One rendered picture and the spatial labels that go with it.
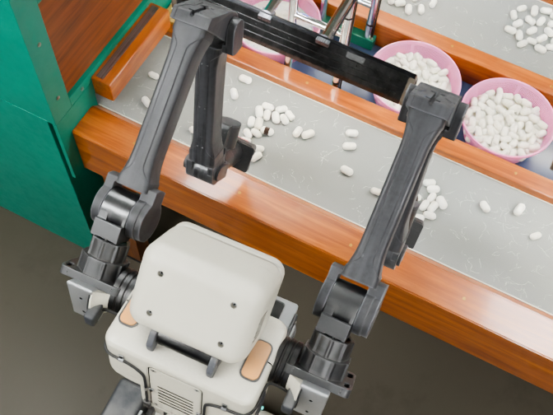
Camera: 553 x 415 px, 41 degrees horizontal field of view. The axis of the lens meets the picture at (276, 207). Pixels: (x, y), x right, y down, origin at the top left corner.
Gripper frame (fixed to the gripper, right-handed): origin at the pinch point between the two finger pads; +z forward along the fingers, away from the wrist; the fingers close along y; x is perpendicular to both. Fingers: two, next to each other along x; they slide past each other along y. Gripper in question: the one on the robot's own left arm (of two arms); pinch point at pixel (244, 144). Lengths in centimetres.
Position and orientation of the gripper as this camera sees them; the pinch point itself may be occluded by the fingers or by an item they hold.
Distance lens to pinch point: 188.1
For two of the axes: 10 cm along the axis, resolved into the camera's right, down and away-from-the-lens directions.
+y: -8.9, -4.3, 1.7
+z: 3.1, -2.9, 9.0
